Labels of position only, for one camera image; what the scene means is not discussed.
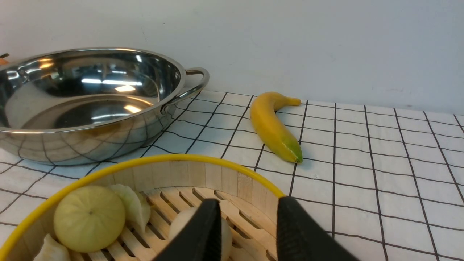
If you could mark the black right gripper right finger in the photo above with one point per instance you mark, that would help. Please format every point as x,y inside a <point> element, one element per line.
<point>300,238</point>

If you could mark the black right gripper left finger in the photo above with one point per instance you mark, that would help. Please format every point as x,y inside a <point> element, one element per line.
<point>200,239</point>

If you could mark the yellow-rimmed bamboo steamer basket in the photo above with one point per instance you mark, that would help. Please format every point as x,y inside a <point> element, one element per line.
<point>170,183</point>

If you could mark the stainless steel pot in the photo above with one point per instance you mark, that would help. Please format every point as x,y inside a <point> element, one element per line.
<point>77,106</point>

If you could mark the white round bun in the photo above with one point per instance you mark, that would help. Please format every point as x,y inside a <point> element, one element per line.
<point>184,217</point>

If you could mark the pale green dumpling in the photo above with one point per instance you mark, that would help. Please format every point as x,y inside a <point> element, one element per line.
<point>137,209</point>

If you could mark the white checkered tablecloth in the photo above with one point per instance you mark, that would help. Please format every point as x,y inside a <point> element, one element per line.
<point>386,183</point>

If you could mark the pale green round bun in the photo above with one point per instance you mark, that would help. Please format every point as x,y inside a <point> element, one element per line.
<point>89,219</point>

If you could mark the yellow banana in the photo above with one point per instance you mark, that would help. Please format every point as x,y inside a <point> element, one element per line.
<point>271,130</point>

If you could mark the white dumpling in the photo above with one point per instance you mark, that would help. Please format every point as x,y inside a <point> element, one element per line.
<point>51,250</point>

